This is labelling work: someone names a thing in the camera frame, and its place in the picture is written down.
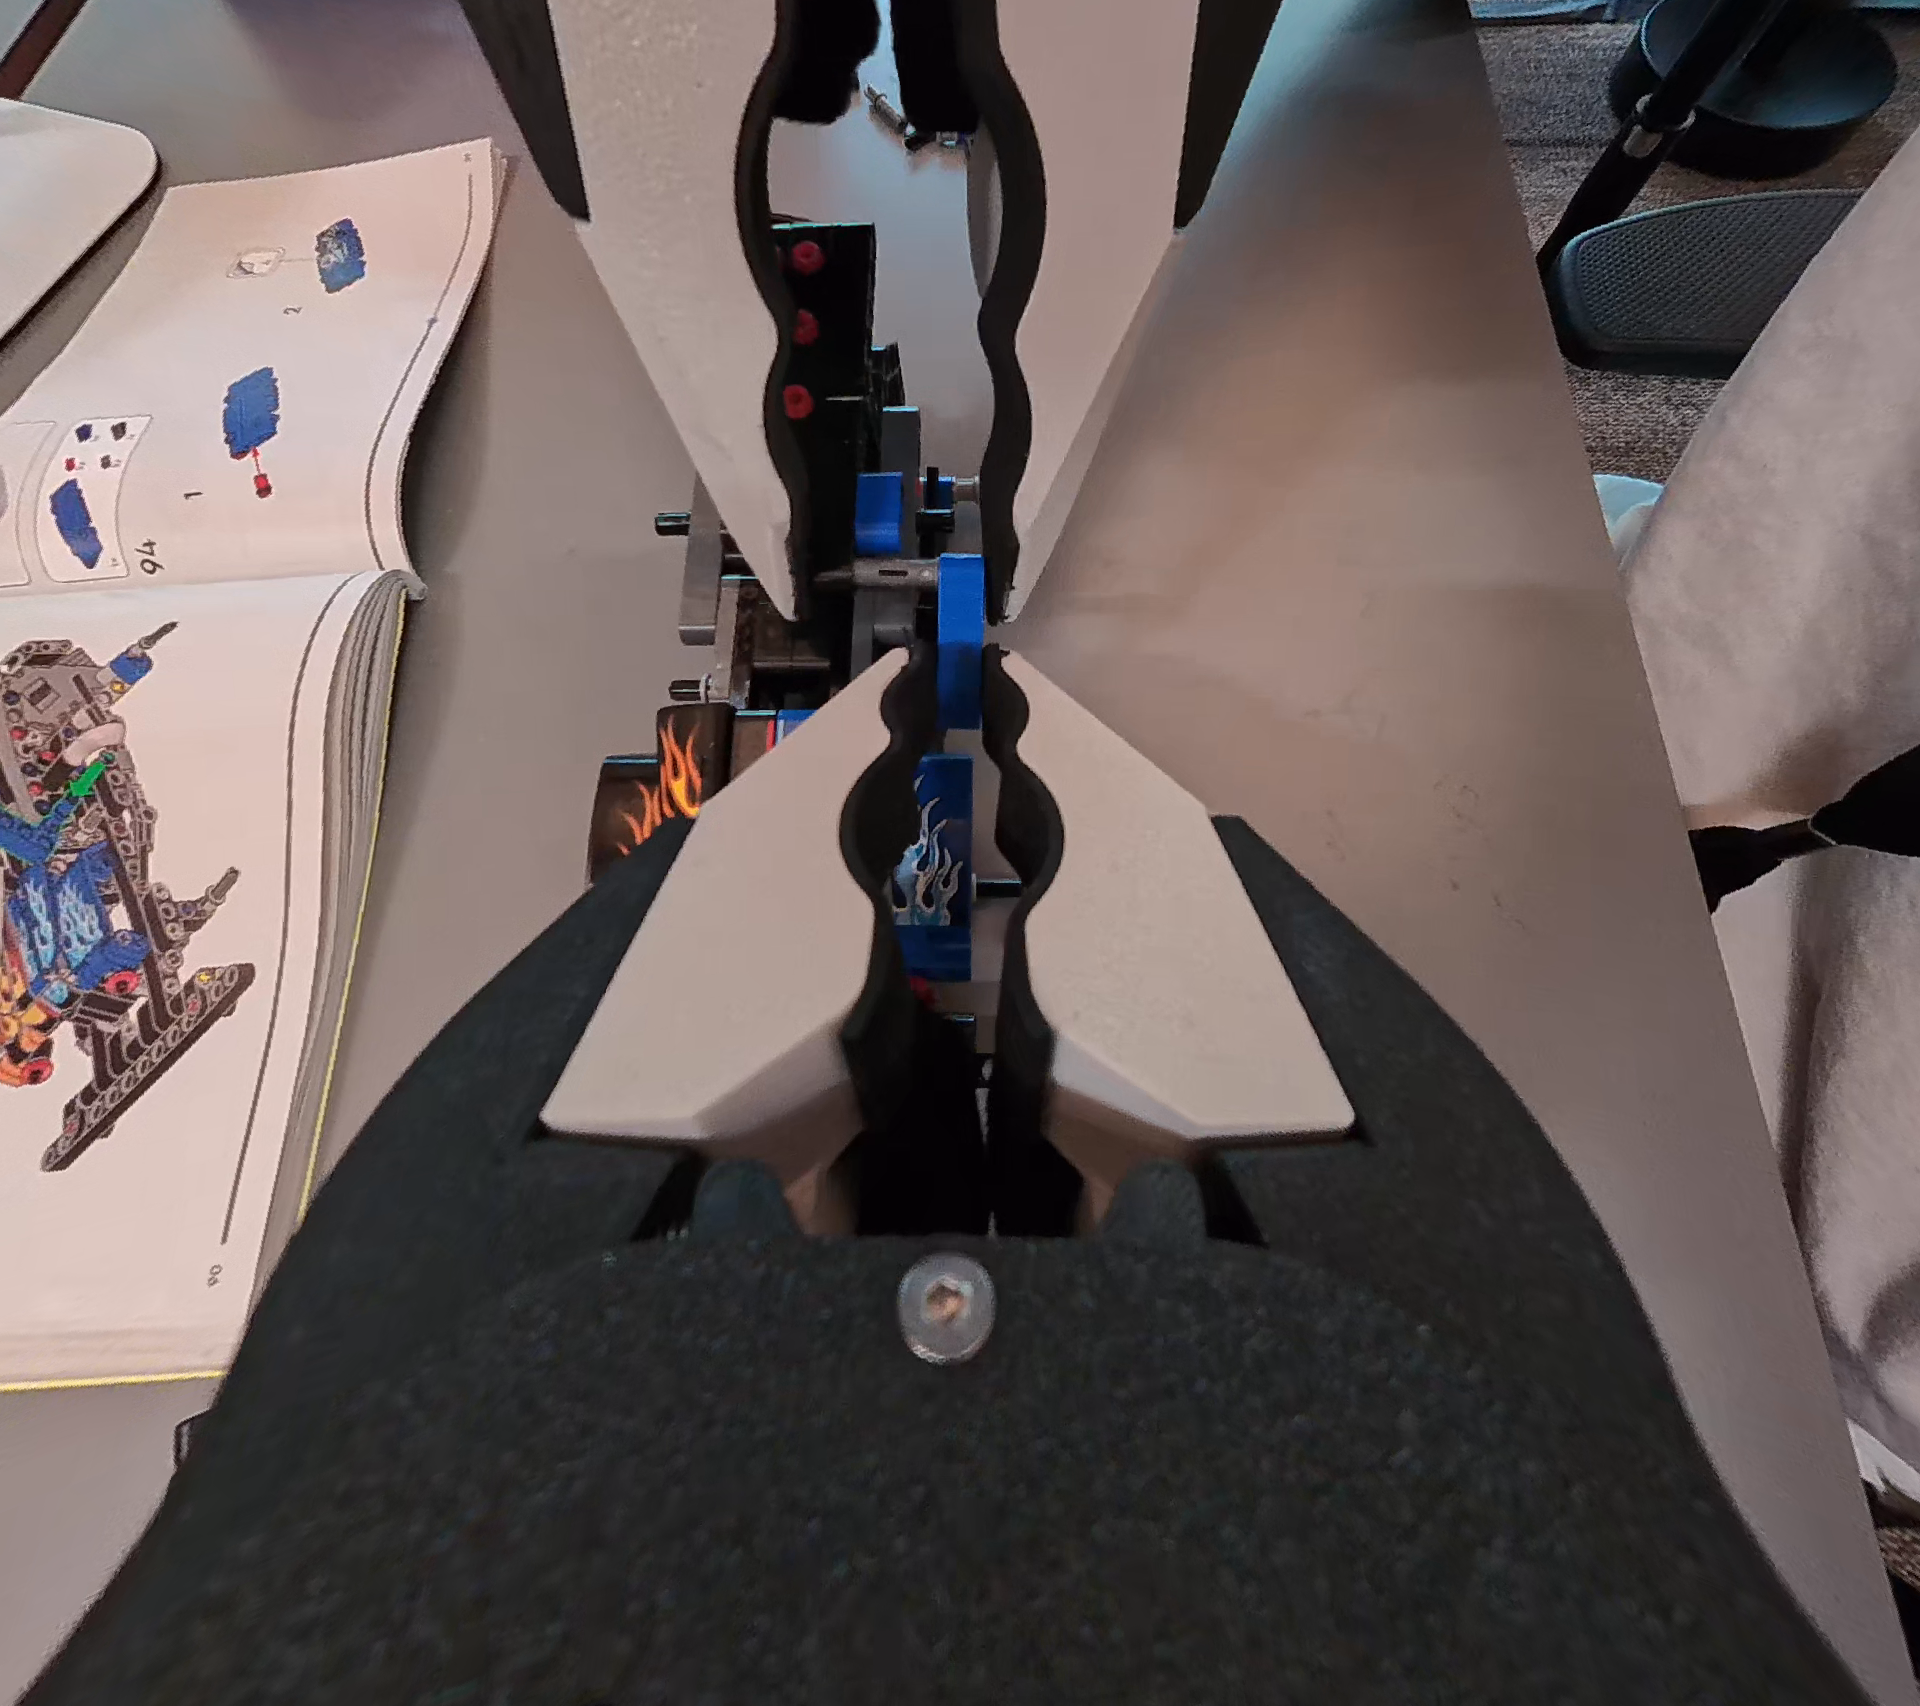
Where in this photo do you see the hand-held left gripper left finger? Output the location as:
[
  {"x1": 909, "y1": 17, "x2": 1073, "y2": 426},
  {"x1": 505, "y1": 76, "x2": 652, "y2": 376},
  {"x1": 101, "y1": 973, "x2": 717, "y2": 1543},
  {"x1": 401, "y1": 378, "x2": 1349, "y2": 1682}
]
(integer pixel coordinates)
[{"x1": 541, "y1": 646, "x2": 921, "y2": 1186}]

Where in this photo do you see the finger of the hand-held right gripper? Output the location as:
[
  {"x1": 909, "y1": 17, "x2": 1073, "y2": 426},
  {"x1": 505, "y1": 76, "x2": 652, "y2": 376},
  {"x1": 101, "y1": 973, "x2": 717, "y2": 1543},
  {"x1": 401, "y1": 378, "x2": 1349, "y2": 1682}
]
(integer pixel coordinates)
[
  {"x1": 948, "y1": 0, "x2": 1229, "y2": 626},
  {"x1": 502, "y1": 0, "x2": 824, "y2": 626}
]

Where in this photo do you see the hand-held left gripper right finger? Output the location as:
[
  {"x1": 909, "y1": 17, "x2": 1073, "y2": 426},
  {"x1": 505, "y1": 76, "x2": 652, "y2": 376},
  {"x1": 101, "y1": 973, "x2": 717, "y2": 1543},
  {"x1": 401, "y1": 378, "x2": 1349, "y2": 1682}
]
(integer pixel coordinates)
[{"x1": 987, "y1": 649, "x2": 1358, "y2": 1186}]

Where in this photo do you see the black and blue lego truck model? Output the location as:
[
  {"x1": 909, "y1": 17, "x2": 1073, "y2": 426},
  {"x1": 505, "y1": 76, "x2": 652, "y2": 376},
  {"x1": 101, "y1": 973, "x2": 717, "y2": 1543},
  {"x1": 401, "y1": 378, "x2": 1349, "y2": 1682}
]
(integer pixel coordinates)
[{"x1": 597, "y1": 218, "x2": 1040, "y2": 1100}]

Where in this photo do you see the blue lego beam piece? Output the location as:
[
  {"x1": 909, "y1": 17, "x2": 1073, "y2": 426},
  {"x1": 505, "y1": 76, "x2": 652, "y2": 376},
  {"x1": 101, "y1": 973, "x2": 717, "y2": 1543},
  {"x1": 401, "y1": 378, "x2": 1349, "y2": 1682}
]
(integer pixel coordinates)
[{"x1": 933, "y1": 550, "x2": 997, "y2": 747}]

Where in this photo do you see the open lego instruction booklet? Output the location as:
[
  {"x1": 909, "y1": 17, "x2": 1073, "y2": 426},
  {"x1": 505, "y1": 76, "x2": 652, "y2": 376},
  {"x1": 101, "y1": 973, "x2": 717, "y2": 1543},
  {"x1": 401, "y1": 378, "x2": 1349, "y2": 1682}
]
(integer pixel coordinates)
[{"x1": 0, "y1": 133, "x2": 512, "y2": 1396}]

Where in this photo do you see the white stand base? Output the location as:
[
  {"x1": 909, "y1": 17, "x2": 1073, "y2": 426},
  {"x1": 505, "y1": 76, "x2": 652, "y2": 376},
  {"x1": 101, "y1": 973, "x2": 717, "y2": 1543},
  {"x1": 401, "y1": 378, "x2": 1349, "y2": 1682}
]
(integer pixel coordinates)
[{"x1": 0, "y1": 97, "x2": 162, "y2": 343}]

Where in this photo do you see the dark mesh panel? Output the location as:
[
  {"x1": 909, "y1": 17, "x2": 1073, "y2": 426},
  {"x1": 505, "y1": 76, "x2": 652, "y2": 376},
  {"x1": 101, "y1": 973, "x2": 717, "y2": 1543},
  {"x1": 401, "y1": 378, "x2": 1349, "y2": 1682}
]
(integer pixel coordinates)
[{"x1": 1543, "y1": 186, "x2": 1867, "y2": 368}]

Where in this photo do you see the black slanted pole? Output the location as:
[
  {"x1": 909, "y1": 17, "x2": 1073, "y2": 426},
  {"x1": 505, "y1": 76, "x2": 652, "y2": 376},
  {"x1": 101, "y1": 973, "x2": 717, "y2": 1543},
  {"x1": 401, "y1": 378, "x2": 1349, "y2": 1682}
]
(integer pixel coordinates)
[{"x1": 1537, "y1": 0, "x2": 1920, "y2": 272}]

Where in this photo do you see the black round stand base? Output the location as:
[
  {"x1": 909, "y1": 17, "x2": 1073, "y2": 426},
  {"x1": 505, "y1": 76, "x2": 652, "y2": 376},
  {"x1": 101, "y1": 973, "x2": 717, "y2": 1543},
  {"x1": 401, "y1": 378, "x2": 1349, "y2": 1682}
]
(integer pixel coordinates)
[{"x1": 1611, "y1": 0, "x2": 1903, "y2": 181}]

